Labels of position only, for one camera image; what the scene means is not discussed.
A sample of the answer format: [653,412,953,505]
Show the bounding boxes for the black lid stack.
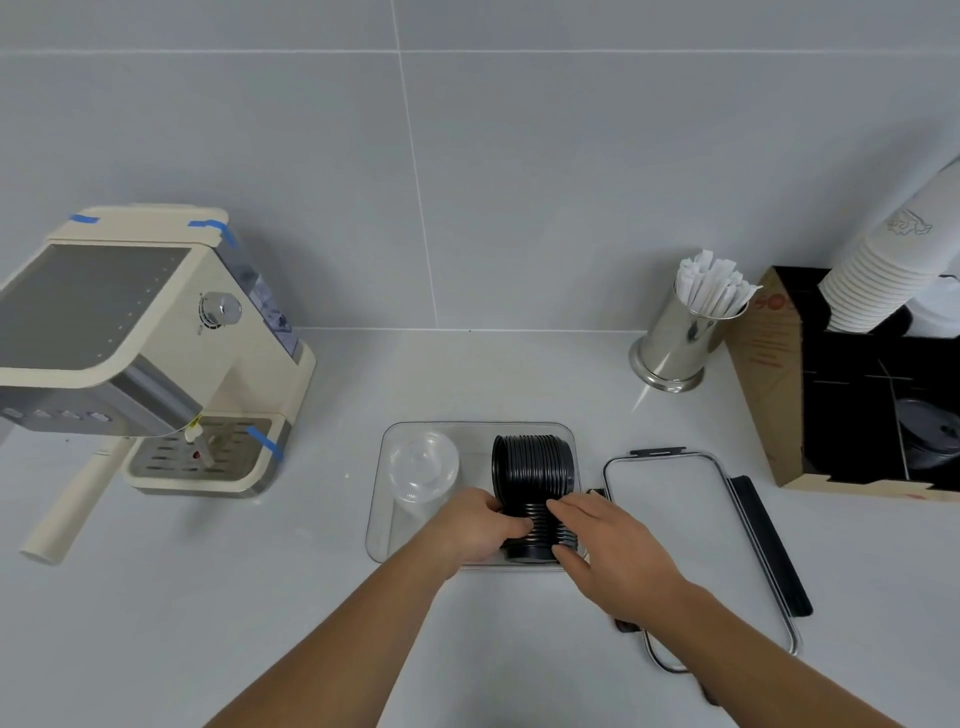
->
[491,433,577,500]
[498,498,583,565]

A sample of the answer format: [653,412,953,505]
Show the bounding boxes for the clear plastic container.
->
[365,421,590,573]

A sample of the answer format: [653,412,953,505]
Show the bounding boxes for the cream espresso machine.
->
[0,204,317,565]

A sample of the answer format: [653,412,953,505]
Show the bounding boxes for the bundle of white wrapped straws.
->
[674,249,763,320]

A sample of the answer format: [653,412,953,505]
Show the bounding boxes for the white lids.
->
[911,273,960,339]

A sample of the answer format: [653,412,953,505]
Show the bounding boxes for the black lids inside organizer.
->
[894,397,960,472]

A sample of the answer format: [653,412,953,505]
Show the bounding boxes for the black cardboard cup organizer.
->
[723,266,960,502]

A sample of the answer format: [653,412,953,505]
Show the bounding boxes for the stack of clear lids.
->
[386,431,460,515]

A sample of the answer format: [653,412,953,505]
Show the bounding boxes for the steel straw holder cup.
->
[628,288,751,394]

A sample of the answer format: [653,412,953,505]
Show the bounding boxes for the person's left forearm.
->
[202,554,453,728]

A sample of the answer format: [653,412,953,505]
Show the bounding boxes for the container lid with black clips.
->
[587,446,815,675]

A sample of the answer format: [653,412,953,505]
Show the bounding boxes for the stack of white paper cups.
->
[817,153,960,334]

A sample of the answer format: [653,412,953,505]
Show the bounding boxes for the person's right hand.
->
[545,491,700,633]

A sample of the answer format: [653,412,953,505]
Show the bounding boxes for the person's left hand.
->
[414,487,535,584]

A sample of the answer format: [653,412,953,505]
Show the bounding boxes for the person's right forearm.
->
[643,583,909,728]

